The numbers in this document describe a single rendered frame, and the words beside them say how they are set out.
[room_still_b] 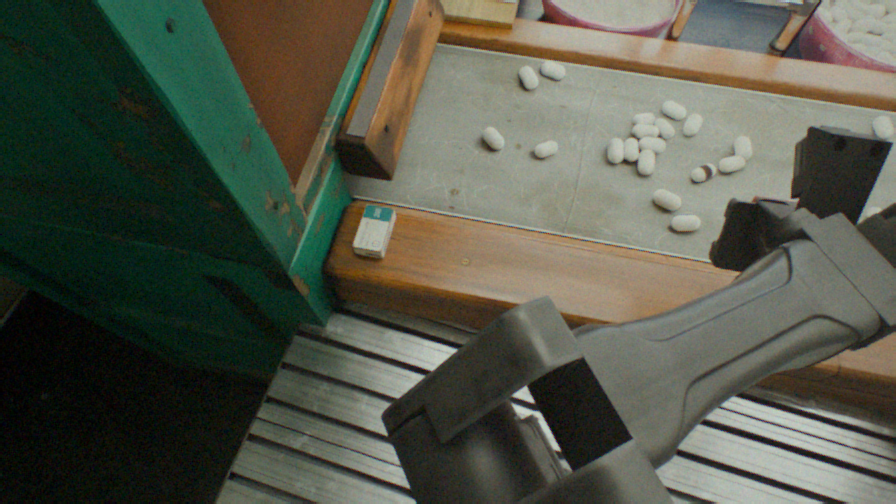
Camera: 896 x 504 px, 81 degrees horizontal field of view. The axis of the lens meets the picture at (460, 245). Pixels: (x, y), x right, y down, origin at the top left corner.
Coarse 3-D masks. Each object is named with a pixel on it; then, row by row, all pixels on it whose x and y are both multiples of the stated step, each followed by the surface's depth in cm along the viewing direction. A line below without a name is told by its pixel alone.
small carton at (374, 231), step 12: (372, 216) 63; (384, 216) 63; (360, 228) 63; (372, 228) 63; (384, 228) 63; (360, 240) 62; (372, 240) 62; (384, 240) 62; (360, 252) 62; (372, 252) 62; (384, 252) 63
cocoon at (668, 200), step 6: (660, 192) 68; (666, 192) 68; (654, 198) 68; (660, 198) 68; (666, 198) 67; (672, 198) 67; (678, 198) 67; (660, 204) 68; (666, 204) 68; (672, 204) 67; (678, 204) 67; (672, 210) 68
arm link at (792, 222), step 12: (792, 216) 33; (804, 216) 33; (816, 216) 33; (876, 216) 35; (888, 216) 36; (768, 228) 34; (780, 228) 33; (792, 228) 33; (864, 228) 35; (876, 228) 35; (888, 228) 34; (768, 240) 34; (780, 240) 33; (876, 240) 34; (888, 240) 34; (888, 252) 34; (876, 336) 30; (852, 348) 32
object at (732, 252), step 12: (732, 204) 46; (744, 204) 46; (732, 216) 46; (744, 216) 46; (732, 228) 47; (744, 228) 47; (720, 240) 47; (732, 240) 47; (744, 240) 47; (720, 252) 48; (732, 252) 48; (744, 252) 47; (756, 252) 45; (720, 264) 48; (732, 264) 48; (744, 264) 48
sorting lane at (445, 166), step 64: (448, 64) 81; (512, 64) 81; (576, 64) 81; (448, 128) 75; (512, 128) 75; (576, 128) 75; (704, 128) 75; (768, 128) 75; (384, 192) 70; (448, 192) 70; (512, 192) 70; (576, 192) 70; (640, 192) 70; (704, 192) 70; (768, 192) 70; (704, 256) 66
